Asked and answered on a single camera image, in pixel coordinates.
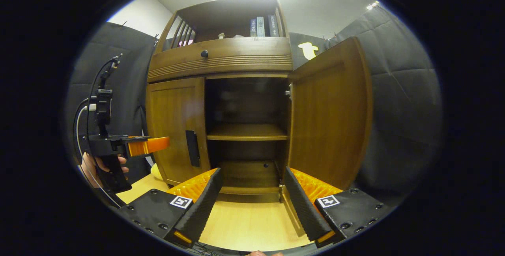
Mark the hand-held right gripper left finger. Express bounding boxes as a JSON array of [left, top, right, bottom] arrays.
[[116, 168, 223, 248]]

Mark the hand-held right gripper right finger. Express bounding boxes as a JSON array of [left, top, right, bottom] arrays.
[[283, 166, 395, 249]]

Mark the wooden shoe cabinet door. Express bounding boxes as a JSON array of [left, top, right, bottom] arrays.
[[288, 37, 373, 191], [146, 77, 211, 185]]

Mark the black door handle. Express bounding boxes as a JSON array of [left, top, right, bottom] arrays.
[[185, 130, 201, 168]]

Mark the wooden double-door shoe cabinet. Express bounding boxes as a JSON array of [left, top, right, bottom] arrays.
[[145, 0, 373, 205]]

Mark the wooden cabinet drawer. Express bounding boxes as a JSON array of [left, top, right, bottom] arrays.
[[149, 37, 292, 71]]

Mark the wooden inner shelf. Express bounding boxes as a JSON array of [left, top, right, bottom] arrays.
[[206, 124, 288, 141]]

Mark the black backdrop cloth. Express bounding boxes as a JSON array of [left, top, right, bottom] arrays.
[[65, 6, 442, 205]]

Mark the black cable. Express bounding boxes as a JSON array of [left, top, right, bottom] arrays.
[[85, 54, 123, 138]]

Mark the white cable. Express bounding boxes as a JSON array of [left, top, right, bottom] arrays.
[[75, 105, 123, 208]]

